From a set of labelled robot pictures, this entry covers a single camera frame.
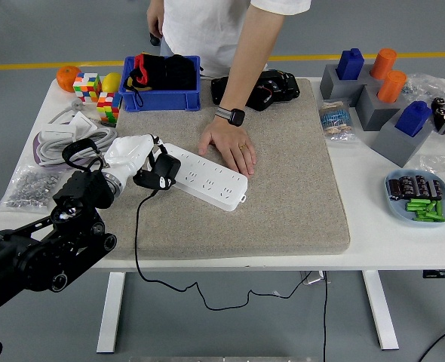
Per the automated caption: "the crumpled clear plastic bag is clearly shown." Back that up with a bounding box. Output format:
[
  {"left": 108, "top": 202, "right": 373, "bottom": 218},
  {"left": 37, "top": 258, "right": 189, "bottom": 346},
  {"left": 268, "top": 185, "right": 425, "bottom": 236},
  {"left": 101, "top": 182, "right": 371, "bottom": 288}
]
[
  {"left": 413, "top": 152, "right": 445, "bottom": 204},
  {"left": 400, "top": 72, "right": 445, "bottom": 114}
]

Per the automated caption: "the clear bag of resistors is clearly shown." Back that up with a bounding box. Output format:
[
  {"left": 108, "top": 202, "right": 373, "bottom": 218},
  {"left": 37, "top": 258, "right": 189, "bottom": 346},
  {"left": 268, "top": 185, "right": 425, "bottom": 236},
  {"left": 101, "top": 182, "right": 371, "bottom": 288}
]
[{"left": 317, "top": 98, "right": 357, "bottom": 146}]

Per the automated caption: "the person's right hand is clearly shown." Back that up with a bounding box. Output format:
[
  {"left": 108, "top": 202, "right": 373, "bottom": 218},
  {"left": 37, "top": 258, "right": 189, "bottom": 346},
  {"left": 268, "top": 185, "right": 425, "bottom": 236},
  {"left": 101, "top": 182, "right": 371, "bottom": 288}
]
[{"left": 146, "top": 2, "right": 166, "bottom": 41}]

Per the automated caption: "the white table leg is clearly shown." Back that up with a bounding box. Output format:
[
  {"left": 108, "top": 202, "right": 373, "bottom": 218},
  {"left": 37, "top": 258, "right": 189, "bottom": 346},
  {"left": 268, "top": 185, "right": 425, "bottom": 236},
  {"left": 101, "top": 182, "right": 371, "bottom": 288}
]
[
  {"left": 96, "top": 271, "right": 127, "bottom": 354},
  {"left": 361, "top": 270, "right": 400, "bottom": 351}
]

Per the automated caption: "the clear bag of metal screws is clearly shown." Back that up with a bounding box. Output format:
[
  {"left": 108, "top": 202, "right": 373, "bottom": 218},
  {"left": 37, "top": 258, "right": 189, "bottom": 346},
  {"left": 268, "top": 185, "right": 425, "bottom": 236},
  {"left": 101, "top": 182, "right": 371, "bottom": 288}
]
[{"left": 0, "top": 165, "right": 63, "bottom": 214}]

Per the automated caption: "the black plug adapter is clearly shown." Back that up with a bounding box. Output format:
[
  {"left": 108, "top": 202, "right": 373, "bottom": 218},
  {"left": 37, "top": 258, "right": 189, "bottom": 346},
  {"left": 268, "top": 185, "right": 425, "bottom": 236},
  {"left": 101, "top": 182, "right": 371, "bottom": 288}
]
[{"left": 152, "top": 152, "right": 183, "bottom": 188}]

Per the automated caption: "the multicolour puzzle cube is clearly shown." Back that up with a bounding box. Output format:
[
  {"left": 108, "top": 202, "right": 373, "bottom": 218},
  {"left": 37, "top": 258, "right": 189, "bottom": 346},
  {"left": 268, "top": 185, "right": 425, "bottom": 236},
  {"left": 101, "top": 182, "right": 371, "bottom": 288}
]
[
  {"left": 96, "top": 91, "right": 123, "bottom": 124},
  {"left": 72, "top": 71, "right": 102, "bottom": 103}
]

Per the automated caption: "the black red yellow fabric pouch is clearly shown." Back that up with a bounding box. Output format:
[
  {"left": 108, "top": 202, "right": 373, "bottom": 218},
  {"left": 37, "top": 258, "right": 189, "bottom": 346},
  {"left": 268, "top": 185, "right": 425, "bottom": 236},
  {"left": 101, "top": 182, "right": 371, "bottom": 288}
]
[{"left": 122, "top": 53, "right": 166, "bottom": 107}]

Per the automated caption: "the person's left hand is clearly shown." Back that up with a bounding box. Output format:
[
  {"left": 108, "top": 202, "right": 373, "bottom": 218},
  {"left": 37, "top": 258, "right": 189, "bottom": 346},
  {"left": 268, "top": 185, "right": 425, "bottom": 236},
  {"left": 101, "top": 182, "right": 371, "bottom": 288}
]
[{"left": 198, "top": 118, "right": 257, "bottom": 178}]

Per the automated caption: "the black floor cable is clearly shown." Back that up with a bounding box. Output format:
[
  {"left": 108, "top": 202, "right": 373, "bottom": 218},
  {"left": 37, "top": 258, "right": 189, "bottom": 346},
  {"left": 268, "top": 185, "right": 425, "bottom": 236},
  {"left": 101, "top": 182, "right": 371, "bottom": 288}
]
[{"left": 419, "top": 323, "right": 445, "bottom": 362}]

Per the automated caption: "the blue plastic bin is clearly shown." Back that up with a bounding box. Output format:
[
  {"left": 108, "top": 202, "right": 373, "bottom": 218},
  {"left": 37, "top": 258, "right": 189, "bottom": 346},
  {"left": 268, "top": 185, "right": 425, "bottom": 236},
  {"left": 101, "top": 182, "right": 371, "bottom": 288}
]
[{"left": 118, "top": 55, "right": 202, "bottom": 113}]

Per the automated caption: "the orange fruit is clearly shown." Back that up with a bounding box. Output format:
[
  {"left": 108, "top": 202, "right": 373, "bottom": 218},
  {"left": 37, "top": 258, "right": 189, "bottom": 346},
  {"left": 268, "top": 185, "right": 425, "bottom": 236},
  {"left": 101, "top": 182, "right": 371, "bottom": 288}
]
[{"left": 55, "top": 65, "right": 82, "bottom": 93}]

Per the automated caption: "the grey-brown mat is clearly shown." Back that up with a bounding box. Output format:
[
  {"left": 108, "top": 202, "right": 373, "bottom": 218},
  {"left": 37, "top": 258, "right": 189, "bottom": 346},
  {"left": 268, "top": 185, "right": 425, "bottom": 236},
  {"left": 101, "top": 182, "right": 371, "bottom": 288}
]
[{"left": 93, "top": 77, "right": 351, "bottom": 260}]

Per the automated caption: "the white square wall plate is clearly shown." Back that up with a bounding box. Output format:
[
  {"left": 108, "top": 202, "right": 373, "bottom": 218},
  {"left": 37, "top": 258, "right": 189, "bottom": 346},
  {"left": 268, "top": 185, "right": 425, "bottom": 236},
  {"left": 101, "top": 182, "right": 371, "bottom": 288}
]
[{"left": 70, "top": 110, "right": 99, "bottom": 133}]

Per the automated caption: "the orange cylinder peg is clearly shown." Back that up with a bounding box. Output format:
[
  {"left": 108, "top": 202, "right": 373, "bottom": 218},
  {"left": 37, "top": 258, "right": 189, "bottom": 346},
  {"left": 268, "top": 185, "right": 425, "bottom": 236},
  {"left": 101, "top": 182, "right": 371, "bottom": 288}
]
[
  {"left": 376, "top": 70, "right": 407, "bottom": 105},
  {"left": 369, "top": 48, "right": 397, "bottom": 81}
]

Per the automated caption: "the blue square peg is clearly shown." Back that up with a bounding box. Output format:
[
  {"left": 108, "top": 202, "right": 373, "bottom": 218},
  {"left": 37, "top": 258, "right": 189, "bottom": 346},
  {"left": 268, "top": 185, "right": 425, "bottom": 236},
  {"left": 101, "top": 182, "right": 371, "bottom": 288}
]
[
  {"left": 394, "top": 100, "right": 432, "bottom": 137},
  {"left": 336, "top": 48, "right": 365, "bottom": 81}
]

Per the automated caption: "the metal bracket under table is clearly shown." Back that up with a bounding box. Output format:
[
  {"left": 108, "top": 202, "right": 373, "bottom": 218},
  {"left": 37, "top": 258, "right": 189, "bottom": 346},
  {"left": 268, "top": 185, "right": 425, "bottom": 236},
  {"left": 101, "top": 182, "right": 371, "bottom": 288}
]
[{"left": 300, "top": 271, "right": 326, "bottom": 284}]

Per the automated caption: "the black hanging cable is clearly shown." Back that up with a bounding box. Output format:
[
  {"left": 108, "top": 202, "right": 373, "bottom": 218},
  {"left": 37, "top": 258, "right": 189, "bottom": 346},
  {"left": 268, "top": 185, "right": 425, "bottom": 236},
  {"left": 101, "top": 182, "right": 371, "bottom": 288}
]
[{"left": 322, "top": 270, "right": 328, "bottom": 362}]

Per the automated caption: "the thin black plug cord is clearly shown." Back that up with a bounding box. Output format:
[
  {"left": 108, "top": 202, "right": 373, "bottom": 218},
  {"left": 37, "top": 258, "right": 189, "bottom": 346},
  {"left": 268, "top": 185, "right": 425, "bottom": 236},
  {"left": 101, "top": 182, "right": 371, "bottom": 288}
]
[{"left": 133, "top": 188, "right": 314, "bottom": 311}]

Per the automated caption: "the light blue dish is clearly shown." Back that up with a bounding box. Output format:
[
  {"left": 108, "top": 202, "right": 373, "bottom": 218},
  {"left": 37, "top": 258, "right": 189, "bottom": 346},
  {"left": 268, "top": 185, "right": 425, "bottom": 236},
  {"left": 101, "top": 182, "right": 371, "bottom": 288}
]
[{"left": 384, "top": 168, "right": 445, "bottom": 227}]

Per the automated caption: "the grey block holder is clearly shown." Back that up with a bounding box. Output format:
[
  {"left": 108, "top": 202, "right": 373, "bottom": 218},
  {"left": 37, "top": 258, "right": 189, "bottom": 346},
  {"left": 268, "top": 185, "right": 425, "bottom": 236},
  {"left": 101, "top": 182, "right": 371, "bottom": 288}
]
[
  {"left": 370, "top": 112, "right": 434, "bottom": 168},
  {"left": 354, "top": 84, "right": 402, "bottom": 132},
  {"left": 318, "top": 63, "right": 376, "bottom": 108}
]

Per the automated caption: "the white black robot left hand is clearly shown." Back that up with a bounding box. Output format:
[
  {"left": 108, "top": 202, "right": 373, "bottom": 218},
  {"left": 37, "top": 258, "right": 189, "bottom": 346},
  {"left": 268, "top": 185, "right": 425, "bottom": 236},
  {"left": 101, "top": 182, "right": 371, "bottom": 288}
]
[{"left": 104, "top": 133, "right": 176, "bottom": 191}]

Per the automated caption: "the white rectangular box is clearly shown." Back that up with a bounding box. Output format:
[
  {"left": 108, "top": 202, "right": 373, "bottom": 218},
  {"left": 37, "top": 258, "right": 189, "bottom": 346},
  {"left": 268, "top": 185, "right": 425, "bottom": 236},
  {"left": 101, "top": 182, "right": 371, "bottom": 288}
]
[{"left": 40, "top": 122, "right": 75, "bottom": 141}]

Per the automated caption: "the black folded fabric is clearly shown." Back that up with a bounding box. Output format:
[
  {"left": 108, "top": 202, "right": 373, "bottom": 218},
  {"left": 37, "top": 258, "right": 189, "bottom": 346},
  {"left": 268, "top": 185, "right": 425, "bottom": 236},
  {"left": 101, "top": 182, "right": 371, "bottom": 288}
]
[{"left": 163, "top": 54, "right": 204, "bottom": 91}]

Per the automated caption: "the white power strip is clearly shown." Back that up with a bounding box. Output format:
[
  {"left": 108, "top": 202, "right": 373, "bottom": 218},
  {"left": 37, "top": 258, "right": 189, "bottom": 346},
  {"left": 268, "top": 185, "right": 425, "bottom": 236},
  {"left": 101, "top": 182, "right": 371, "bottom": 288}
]
[{"left": 158, "top": 142, "right": 249, "bottom": 212}]

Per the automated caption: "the grey power strip cable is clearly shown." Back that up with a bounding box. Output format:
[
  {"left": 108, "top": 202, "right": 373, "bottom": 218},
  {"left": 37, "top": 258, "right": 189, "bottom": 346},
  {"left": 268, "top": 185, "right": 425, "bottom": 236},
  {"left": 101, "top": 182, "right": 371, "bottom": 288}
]
[{"left": 36, "top": 98, "right": 119, "bottom": 167}]

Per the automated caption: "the black wristwatch striped band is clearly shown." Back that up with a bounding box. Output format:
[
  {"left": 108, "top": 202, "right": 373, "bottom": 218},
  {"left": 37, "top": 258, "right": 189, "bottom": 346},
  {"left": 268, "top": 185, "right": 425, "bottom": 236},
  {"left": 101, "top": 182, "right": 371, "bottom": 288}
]
[{"left": 214, "top": 106, "right": 246, "bottom": 127}]

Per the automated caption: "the black mechanical device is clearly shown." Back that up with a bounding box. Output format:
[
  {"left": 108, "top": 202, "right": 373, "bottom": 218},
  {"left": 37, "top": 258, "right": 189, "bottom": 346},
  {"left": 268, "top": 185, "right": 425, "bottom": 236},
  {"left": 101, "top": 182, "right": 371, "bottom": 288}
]
[{"left": 210, "top": 69, "right": 301, "bottom": 112}]

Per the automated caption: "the yellow lemon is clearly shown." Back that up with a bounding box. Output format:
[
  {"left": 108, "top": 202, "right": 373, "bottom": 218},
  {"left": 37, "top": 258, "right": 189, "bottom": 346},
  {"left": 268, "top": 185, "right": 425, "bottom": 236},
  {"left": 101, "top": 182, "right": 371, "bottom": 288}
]
[{"left": 100, "top": 72, "right": 123, "bottom": 94}]

